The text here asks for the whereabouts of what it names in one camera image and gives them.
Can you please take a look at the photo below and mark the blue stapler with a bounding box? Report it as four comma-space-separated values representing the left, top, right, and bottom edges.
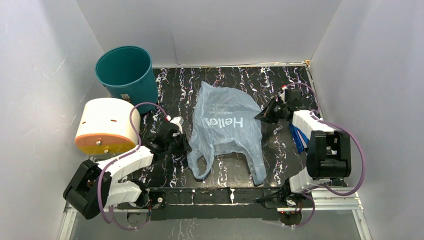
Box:
288, 123, 309, 153

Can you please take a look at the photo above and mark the light blue plastic bag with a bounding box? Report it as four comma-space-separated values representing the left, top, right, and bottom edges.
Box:
187, 81, 267, 185

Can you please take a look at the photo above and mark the cream orange round container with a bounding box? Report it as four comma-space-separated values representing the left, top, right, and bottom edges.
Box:
74, 97, 141, 158

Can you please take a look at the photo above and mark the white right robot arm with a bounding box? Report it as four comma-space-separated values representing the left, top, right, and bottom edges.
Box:
255, 87, 352, 207

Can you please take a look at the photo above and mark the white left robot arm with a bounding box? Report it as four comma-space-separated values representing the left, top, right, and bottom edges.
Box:
63, 116, 191, 220

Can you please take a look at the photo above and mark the teal plastic trash bin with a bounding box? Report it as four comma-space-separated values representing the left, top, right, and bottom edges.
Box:
94, 45, 159, 106

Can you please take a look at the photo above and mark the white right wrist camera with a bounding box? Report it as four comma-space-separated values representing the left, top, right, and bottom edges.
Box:
277, 85, 288, 103

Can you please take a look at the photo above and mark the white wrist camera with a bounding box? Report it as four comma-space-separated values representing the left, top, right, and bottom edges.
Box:
277, 85, 288, 103
165, 115, 184, 137

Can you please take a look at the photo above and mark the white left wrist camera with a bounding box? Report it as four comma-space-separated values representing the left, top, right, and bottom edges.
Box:
165, 115, 184, 137

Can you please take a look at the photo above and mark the black front mounting rail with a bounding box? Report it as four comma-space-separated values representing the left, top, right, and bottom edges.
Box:
117, 187, 312, 222

